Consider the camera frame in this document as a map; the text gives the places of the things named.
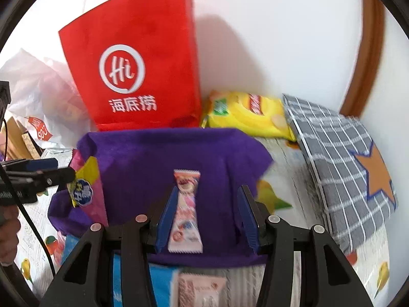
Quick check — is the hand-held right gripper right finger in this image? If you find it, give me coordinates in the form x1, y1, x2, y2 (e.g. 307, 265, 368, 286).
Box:
237, 185, 373, 307

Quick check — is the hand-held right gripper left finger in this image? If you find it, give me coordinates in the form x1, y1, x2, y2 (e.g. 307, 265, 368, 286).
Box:
40, 185, 179, 307

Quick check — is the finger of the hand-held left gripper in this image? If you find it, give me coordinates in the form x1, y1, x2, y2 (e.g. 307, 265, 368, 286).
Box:
0, 158, 59, 176
0, 168, 76, 196

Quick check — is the pink white snack packet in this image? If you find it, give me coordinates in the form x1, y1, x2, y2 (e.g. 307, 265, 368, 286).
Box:
168, 169, 204, 254

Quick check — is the yellow pink snack packet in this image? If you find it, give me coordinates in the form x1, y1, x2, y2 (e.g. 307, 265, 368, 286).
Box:
69, 156, 109, 227

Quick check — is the pink patterned snack packet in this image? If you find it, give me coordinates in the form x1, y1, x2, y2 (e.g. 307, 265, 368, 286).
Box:
177, 272, 228, 307

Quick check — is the person's left hand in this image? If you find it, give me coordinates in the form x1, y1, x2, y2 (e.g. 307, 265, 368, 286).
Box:
0, 205, 21, 265

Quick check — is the cardboard box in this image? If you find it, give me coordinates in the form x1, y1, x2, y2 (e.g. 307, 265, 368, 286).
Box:
0, 117, 42, 161

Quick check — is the fruit print tablecloth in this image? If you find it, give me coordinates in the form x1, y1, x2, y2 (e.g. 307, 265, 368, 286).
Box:
13, 134, 397, 307

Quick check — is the blue white packet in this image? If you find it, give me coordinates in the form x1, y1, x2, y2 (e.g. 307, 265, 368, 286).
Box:
112, 253, 179, 307

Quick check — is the white plastic bag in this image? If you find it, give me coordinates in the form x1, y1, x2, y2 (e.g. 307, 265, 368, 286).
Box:
0, 48, 93, 150

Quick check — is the grey checked star pouch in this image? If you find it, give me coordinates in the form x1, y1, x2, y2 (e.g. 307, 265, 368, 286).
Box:
282, 94, 399, 253

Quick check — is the yellow chips bag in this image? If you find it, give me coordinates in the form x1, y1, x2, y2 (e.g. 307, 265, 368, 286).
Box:
201, 90, 296, 141

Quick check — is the red paper bag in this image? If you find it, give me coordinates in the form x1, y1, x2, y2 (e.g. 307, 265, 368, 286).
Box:
58, 0, 202, 132

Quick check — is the black cable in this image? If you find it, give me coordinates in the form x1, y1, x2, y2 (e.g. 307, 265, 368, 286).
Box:
0, 115, 57, 276

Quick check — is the brown wooden door frame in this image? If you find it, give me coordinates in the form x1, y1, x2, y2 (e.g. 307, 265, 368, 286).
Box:
339, 0, 386, 117

